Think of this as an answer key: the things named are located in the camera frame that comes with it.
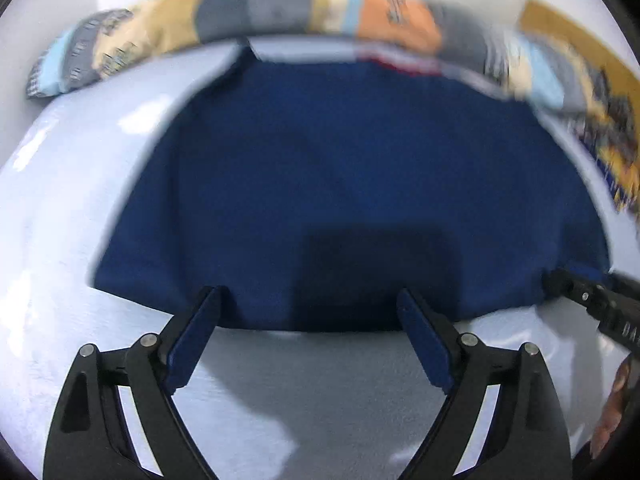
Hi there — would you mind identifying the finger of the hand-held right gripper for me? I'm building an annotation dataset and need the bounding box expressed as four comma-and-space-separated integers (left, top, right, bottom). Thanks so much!
542, 267, 608, 318

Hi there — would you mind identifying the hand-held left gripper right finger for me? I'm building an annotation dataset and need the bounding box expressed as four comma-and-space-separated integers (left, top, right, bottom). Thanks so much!
397, 288, 573, 480

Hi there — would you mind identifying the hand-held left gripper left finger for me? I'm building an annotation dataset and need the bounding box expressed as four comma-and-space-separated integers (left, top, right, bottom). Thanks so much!
42, 286, 223, 480

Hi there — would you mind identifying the navy blue work jacket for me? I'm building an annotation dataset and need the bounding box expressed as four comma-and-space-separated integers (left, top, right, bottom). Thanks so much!
92, 47, 611, 333

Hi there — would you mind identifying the person's right hand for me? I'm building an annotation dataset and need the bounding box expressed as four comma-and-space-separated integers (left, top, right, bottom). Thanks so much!
590, 355, 633, 458

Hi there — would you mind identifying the person's dark clothing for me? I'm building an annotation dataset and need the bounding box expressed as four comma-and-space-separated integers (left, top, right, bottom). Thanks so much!
572, 355, 640, 480

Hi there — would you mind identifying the dark multicoloured patterned cloth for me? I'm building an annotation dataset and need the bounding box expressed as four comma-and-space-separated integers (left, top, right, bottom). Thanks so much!
570, 67, 640, 216

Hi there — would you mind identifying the wooden headboard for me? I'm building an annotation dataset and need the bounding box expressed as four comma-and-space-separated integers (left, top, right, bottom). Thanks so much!
520, 0, 640, 111

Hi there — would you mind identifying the rolled patchwork quilt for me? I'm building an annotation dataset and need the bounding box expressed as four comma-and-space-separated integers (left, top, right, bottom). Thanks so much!
25, 0, 601, 113

